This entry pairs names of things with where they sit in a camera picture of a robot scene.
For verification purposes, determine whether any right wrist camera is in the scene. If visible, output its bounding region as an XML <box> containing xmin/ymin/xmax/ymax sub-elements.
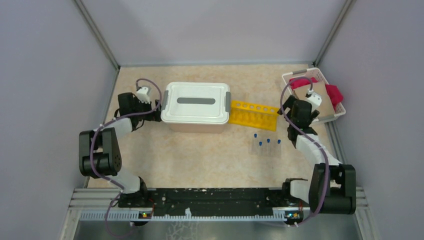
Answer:
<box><xmin>306</xmin><ymin>92</ymin><xmax>323</xmax><ymax>109</ymax></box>

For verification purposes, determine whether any beige cloth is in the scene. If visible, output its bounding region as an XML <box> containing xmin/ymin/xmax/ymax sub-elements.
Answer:
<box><xmin>293</xmin><ymin>81</ymin><xmax>336</xmax><ymax>122</ymax></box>

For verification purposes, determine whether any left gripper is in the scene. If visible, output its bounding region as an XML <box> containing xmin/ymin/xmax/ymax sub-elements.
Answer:
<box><xmin>132</xmin><ymin>96</ymin><xmax>167</xmax><ymax>122</ymax></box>

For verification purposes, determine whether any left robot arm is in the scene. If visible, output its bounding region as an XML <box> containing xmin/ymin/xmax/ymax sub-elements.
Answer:
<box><xmin>78</xmin><ymin>92</ymin><xmax>162</xmax><ymax>207</ymax></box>

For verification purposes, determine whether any white bin lid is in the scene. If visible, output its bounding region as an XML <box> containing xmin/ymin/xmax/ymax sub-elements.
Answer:
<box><xmin>161</xmin><ymin>81</ymin><xmax>231</xmax><ymax>125</ymax></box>

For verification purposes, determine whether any red cloth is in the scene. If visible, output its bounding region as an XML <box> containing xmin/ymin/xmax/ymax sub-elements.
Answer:
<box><xmin>289</xmin><ymin>77</ymin><xmax>344</xmax><ymax>109</ymax></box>

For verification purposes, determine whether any yellow test tube rack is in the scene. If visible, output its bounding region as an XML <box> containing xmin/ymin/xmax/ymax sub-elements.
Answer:
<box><xmin>228</xmin><ymin>100</ymin><xmax>279</xmax><ymax>132</ymax></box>

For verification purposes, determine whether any white perforated basket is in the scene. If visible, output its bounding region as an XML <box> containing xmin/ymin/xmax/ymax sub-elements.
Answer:
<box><xmin>281</xmin><ymin>67</ymin><xmax>346</xmax><ymax>124</ymax></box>

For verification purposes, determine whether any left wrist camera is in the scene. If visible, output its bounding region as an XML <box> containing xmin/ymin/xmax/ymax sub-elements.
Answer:
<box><xmin>135</xmin><ymin>86</ymin><xmax>152</xmax><ymax>104</ymax></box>

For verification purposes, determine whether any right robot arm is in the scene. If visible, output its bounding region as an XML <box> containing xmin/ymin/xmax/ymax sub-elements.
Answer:
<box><xmin>277</xmin><ymin>95</ymin><xmax>357</xmax><ymax>215</ymax></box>

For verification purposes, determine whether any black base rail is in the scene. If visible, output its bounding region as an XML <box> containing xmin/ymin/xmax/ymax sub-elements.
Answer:
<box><xmin>117</xmin><ymin>187</ymin><xmax>309</xmax><ymax>218</ymax></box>

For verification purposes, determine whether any pink plastic bin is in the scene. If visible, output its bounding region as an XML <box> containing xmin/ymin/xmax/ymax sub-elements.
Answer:
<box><xmin>160</xmin><ymin>89</ymin><xmax>232</xmax><ymax>134</ymax></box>

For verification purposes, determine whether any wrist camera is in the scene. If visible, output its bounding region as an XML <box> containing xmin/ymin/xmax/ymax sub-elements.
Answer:
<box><xmin>306</xmin><ymin>92</ymin><xmax>323</xmax><ymax>109</ymax></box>
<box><xmin>135</xmin><ymin>86</ymin><xmax>152</xmax><ymax>104</ymax></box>

